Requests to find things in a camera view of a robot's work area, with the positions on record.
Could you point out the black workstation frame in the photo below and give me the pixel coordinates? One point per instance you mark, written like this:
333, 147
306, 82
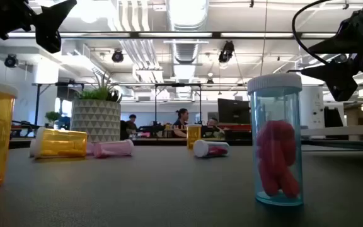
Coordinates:
37, 104
178, 84

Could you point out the small black ceiling lamp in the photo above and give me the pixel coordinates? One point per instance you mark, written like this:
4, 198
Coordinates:
210, 82

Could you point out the silver ceiling air duct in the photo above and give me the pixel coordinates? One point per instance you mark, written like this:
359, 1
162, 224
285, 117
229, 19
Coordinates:
186, 52

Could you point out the black bar with light strips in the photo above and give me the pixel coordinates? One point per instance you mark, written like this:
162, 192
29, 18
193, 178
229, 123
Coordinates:
216, 35

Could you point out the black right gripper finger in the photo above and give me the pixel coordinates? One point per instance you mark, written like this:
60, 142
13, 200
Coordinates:
339, 79
345, 38

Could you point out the small green potted plant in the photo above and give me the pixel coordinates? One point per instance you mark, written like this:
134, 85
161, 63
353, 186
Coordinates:
53, 116

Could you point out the black computer monitor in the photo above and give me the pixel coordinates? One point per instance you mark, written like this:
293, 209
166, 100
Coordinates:
233, 110
332, 117

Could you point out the black table mat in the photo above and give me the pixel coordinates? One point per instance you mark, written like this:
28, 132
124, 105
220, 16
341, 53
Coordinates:
169, 195

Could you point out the black ceiling spotlight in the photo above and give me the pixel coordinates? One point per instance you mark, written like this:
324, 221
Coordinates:
226, 52
340, 58
10, 60
117, 56

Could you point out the small bottle with red pills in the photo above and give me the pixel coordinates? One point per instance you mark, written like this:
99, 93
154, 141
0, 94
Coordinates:
214, 149

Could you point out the blue bottle with red contents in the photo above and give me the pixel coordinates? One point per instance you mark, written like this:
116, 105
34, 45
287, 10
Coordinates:
276, 151

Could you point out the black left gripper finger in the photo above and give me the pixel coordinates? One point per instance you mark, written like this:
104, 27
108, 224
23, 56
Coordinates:
2, 15
50, 28

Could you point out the red workbench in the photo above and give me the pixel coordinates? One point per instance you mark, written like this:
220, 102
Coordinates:
236, 127

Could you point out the succulent in patterned white pot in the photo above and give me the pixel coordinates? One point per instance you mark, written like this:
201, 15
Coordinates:
96, 121

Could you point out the black aluminium table frame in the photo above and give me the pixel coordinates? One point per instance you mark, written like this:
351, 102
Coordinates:
156, 142

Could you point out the person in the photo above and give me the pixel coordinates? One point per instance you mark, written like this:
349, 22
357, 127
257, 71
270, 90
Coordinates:
132, 124
181, 119
213, 123

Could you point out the black background robot arm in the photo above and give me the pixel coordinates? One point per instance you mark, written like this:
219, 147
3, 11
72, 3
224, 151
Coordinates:
151, 128

